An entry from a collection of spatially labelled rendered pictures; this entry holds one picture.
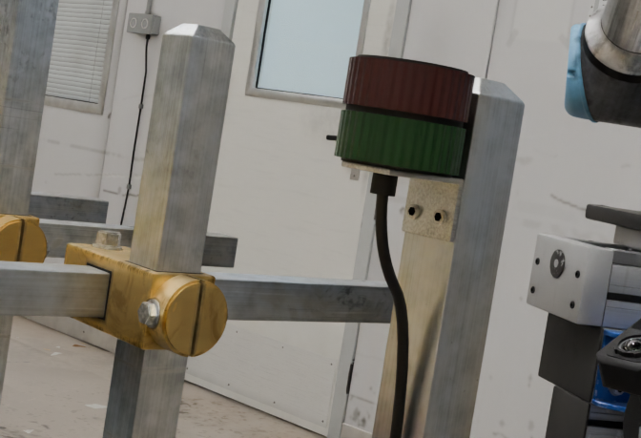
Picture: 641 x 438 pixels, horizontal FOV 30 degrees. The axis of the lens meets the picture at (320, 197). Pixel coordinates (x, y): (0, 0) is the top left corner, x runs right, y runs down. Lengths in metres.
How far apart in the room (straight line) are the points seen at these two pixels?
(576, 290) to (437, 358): 0.84
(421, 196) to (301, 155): 3.89
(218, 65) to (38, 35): 0.25
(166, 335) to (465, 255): 0.24
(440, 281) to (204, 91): 0.26
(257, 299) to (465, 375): 0.31
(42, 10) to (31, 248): 0.19
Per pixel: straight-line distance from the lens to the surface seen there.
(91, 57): 5.64
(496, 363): 3.88
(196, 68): 0.77
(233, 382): 4.71
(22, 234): 0.98
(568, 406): 1.48
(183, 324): 0.76
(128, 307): 0.79
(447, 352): 0.59
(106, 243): 0.85
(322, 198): 4.38
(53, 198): 1.35
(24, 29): 0.99
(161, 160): 0.78
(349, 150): 0.55
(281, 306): 0.90
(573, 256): 1.43
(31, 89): 1.00
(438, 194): 0.59
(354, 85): 0.55
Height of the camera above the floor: 1.07
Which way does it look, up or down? 3 degrees down
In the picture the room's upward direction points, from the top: 9 degrees clockwise
